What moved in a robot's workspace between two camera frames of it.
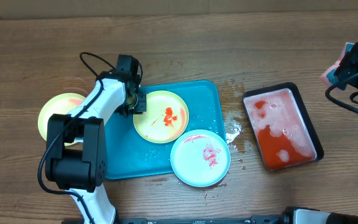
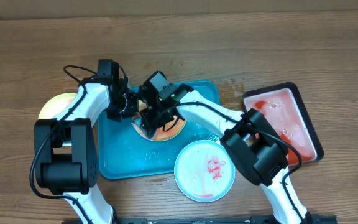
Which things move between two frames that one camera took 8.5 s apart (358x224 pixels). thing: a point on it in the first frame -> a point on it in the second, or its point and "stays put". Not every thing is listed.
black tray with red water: x=281 y=127 stays put
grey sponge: x=329 y=76 -> x=137 y=121
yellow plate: x=59 y=104 stays put
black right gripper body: x=355 y=60 -> x=156 y=117
